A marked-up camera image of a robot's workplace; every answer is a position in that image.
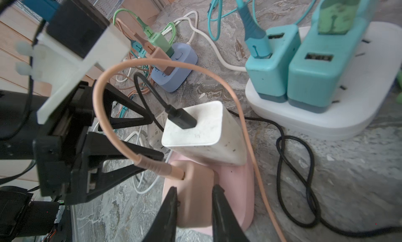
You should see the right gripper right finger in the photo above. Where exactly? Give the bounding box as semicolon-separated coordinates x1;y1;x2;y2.
212;184;249;242

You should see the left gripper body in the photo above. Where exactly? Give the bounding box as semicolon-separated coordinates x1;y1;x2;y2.
32;82;104;205

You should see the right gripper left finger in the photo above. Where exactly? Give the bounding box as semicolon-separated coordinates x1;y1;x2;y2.
142;187;178;242

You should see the pink power strip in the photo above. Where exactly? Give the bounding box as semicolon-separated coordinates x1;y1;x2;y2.
162;149;254;235

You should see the beige charger plug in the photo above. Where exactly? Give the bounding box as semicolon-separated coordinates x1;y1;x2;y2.
168;160;216;228

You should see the white charger plug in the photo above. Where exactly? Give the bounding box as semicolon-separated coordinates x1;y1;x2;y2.
161;101;247;166

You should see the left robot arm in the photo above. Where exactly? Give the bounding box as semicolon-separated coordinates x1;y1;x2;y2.
1;82;105;242

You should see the teal charger plug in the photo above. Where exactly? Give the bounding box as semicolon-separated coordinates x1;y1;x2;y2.
246;24;301;103

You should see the blue power strip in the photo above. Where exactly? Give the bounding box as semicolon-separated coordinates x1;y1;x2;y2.
151;42;198;92

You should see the white power strip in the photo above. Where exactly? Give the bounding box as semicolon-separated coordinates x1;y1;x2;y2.
245;21;402;141

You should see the pink usb cable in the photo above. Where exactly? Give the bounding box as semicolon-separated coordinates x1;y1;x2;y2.
92;57;288;242

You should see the black usb cable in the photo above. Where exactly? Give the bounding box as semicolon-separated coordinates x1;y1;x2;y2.
133;72;402;238

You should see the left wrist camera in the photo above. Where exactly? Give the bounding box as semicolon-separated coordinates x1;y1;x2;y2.
16;0;130;124

